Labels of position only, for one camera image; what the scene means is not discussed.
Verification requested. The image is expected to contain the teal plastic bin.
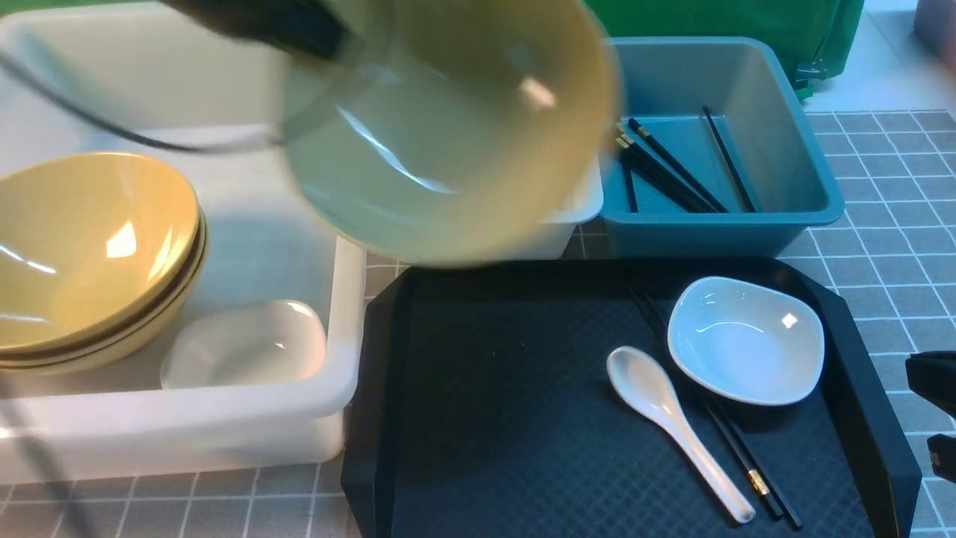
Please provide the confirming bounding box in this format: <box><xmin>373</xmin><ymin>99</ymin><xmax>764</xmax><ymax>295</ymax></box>
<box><xmin>600</xmin><ymin>37</ymin><xmax>844</xmax><ymax>258</ymax></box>

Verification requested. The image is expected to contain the white square sauce dish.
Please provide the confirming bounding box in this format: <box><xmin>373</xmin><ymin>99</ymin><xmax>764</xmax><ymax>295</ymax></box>
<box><xmin>667</xmin><ymin>276</ymin><xmax>825</xmax><ymax>406</ymax></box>

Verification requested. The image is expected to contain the lower stacked tan bowl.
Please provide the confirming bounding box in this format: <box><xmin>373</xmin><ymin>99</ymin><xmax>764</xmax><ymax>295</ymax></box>
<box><xmin>1</xmin><ymin>210</ymin><xmax>208</xmax><ymax>375</ymax></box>

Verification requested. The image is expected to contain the white dish in tub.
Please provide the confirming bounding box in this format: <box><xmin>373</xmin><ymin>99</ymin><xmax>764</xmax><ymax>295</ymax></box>
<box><xmin>160</xmin><ymin>300</ymin><xmax>326</xmax><ymax>389</ymax></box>

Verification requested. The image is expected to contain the top stacked tan bowl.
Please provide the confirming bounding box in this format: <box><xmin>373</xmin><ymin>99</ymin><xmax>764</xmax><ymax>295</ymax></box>
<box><xmin>1</xmin><ymin>152</ymin><xmax>200</xmax><ymax>352</ymax></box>

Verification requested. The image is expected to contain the black cable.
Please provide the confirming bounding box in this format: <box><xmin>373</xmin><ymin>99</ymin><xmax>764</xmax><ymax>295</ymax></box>
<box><xmin>0</xmin><ymin>45</ymin><xmax>285</xmax><ymax>156</ymax></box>

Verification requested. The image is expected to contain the small white plastic bin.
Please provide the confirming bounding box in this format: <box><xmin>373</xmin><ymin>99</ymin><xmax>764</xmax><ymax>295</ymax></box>
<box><xmin>509</xmin><ymin>159</ymin><xmax>604</xmax><ymax>260</ymax></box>

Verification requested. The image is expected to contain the black chopstick gold tip bin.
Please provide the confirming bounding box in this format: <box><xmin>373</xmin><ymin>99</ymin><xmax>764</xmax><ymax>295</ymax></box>
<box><xmin>615</xmin><ymin>132</ymin><xmax>715</xmax><ymax>214</ymax></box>

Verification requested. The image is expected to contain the white ceramic soup spoon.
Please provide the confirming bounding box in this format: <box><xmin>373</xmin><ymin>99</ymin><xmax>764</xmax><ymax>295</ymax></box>
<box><xmin>606</xmin><ymin>345</ymin><xmax>756</xmax><ymax>525</ymax></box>

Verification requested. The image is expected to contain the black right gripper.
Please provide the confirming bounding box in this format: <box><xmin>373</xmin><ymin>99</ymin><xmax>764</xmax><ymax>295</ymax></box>
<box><xmin>905</xmin><ymin>350</ymin><xmax>955</xmax><ymax>483</ymax></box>

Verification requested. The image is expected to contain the black chopstick gold band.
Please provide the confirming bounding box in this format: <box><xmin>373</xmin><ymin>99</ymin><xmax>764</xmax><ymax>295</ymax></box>
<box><xmin>627</xmin><ymin>287</ymin><xmax>785</xmax><ymax>521</ymax></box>

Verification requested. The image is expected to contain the stacked tan bowl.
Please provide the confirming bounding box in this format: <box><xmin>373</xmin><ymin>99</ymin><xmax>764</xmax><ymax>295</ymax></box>
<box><xmin>1</xmin><ymin>152</ymin><xmax>200</xmax><ymax>352</ymax></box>
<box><xmin>1</xmin><ymin>210</ymin><xmax>208</xmax><ymax>375</ymax></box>

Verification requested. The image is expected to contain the black serving tray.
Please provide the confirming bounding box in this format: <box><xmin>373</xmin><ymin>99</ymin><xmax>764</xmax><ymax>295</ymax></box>
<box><xmin>341</xmin><ymin>258</ymin><xmax>922</xmax><ymax>537</ymax></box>

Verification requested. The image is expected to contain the lone black chopstick in bin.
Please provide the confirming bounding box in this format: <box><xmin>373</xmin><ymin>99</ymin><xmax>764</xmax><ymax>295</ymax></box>
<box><xmin>702</xmin><ymin>106</ymin><xmax>756</xmax><ymax>212</ymax></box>

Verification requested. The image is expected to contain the tan noodle bowl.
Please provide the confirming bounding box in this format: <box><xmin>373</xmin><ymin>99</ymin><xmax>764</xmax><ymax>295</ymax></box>
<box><xmin>282</xmin><ymin>1</ymin><xmax>619</xmax><ymax>266</ymax></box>

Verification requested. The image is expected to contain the black chopstick in teal bin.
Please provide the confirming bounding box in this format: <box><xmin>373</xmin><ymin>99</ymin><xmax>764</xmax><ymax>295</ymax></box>
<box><xmin>627</xmin><ymin>118</ymin><xmax>728</xmax><ymax>212</ymax></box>

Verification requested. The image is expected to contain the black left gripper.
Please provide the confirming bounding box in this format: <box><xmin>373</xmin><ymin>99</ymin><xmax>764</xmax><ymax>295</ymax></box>
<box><xmin>164</xmin><ymin>1</ymin><xmax>352</xmax><ymax>61</ymax></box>

